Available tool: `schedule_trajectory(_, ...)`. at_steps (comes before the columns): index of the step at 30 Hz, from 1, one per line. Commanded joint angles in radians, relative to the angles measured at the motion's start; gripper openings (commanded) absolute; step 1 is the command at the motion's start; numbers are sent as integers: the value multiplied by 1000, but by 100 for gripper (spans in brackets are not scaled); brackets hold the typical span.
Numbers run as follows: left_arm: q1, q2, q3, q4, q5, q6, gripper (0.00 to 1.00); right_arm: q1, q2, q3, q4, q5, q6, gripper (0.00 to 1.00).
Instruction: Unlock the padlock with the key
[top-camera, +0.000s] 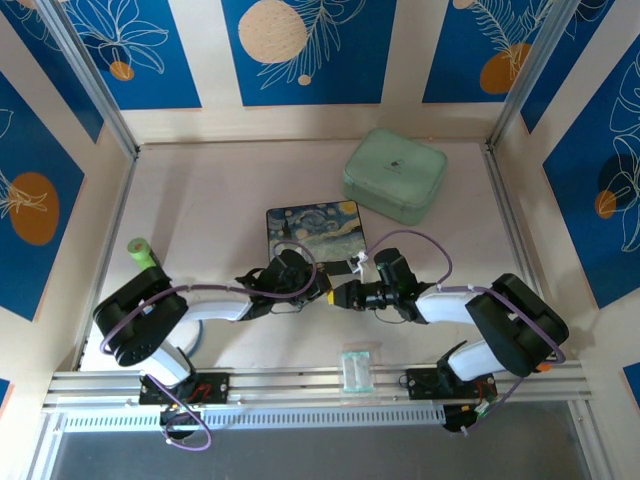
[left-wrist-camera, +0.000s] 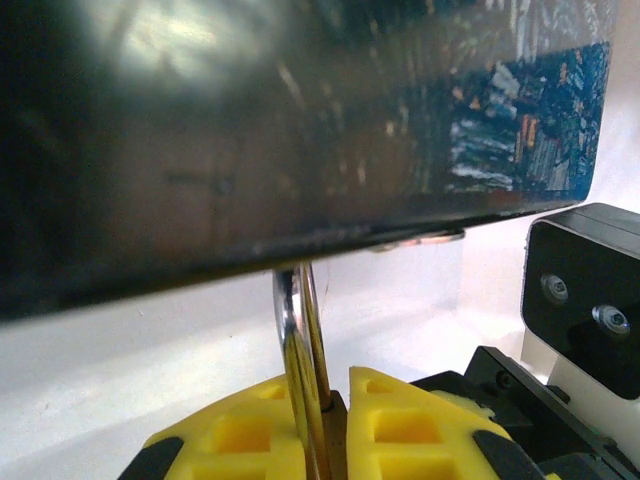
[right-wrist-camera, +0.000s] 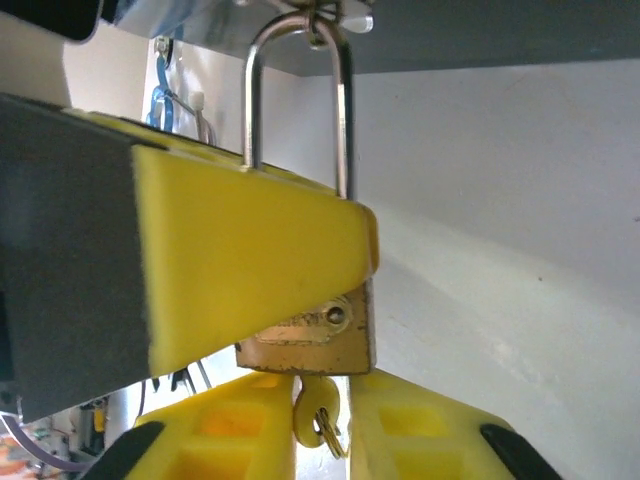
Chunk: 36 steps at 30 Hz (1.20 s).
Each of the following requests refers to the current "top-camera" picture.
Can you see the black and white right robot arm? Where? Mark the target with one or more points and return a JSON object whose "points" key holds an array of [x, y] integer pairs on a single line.
{"points": [[515, 320]]}

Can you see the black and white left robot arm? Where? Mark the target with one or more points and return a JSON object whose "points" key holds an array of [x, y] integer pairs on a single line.
{"points": [[135, 320]]}

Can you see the starry night painted tin box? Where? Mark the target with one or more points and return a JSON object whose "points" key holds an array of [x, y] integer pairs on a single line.
{"points": [[320, 225]]}

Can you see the clear plastic packet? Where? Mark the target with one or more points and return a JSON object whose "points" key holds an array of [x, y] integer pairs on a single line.
{"points": [[356, 372]]}

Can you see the mint green zip pouch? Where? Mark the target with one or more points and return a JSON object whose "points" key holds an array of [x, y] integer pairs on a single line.
{"points": [[395, 172]]}

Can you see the black right controller board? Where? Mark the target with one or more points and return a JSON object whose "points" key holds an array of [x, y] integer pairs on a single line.
{"points": [[462, 419]]}

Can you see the black controller board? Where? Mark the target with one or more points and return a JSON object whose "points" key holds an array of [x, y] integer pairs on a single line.
{"points": [[462, 419], [177, 419]]}

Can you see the green tape roll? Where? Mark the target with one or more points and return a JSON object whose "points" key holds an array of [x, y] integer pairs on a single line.
{"points": [[141, 251]]}

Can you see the black left controller board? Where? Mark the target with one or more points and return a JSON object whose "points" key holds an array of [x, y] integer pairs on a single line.
{"points": [[177, 419]]}

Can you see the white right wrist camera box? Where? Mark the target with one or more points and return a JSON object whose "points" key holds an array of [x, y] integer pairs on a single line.
{"points": [[359, 262]]}

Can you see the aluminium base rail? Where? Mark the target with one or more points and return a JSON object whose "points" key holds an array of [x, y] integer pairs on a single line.
{"points": [[300, 382]]}

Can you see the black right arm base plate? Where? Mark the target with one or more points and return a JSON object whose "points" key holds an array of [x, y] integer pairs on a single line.
{"points": [[425, 382]]}

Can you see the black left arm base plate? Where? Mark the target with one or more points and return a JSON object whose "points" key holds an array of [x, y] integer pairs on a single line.
{"points": [[215, 387]]}

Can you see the aluminium table side rail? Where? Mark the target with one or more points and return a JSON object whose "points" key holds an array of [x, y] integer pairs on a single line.
{"points": [[507, 210], [112, 225]]}

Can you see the aluminium frame post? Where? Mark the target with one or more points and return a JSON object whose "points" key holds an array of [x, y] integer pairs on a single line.
{"points": [[530, 75], [85, 75]]}

